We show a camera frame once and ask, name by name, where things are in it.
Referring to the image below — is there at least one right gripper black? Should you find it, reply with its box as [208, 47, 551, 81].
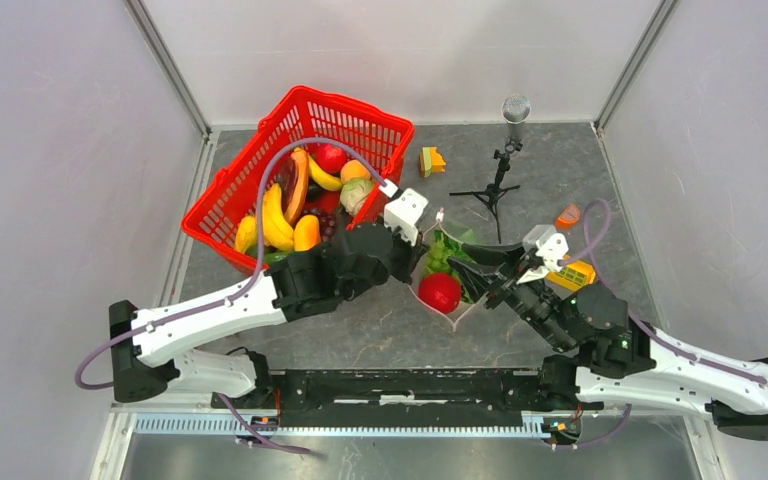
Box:
[444, 240, 575, 353]

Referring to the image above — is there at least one green grapes toy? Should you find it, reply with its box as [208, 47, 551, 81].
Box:
[425, 238, 455, 275]

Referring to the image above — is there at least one clear zip top bag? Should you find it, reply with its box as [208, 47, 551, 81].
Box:
[410, 208, 483, 332]

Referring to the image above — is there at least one small red apple toy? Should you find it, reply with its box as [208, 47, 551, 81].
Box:
[418, 272, 461, 314]

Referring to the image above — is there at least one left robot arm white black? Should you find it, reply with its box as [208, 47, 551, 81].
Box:
[109, 223, 428, 408]

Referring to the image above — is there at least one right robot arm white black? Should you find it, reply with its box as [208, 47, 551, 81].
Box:
[447, 235, 768, 441]

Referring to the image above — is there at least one orange waffle toy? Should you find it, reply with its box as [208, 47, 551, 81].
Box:
[546, 260, 597, 292]

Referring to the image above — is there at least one round green cabbage toy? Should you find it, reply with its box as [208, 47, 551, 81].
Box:
[340, 177, 376, 217]

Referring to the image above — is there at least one dark purple grapes toy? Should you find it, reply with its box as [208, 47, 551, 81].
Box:
[302, 208, 337, 241]

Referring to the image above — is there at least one orange slice toy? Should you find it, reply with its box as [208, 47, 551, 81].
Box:
[554, 203, 582, 231]

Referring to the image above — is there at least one yellow mango toy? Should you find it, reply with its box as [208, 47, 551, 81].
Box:
[293, 214, 322, 252]

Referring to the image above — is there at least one orange peach toy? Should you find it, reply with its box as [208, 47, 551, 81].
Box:
[340, 159, 371, 184]

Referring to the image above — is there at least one red plastic basket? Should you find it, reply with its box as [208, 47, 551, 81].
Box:
[181, 85, 415, 275]

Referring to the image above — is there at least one yellow banana bunch toy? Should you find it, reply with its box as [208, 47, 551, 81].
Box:
[262, 183, 294, 252]

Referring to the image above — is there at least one orange sweet potato toy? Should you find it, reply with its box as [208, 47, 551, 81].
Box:
[276, 147, 309, 225]

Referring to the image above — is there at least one microphone on black tripod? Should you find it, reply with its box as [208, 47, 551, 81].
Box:
[449, 94, 531, 241]

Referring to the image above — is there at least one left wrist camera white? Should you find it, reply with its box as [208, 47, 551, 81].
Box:
[379, 180, 429, 247]

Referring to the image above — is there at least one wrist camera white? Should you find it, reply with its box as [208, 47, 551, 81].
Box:
[379, 180, 429, 247]
[517, 224, 569, 284]

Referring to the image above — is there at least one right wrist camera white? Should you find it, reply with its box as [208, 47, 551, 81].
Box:
[517, 224, 569, 284]

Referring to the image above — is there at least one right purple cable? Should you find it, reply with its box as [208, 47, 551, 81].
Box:
[549, 198, 768, 452]

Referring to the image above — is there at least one purple cable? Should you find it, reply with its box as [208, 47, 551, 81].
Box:
[549, 198, 768, 452]
[73, 137, 400, 456]

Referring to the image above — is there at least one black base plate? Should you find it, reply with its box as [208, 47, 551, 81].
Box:
[230, 368, 582, 429]

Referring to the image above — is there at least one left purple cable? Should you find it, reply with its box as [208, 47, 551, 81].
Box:
[73, 137, 400, 456]

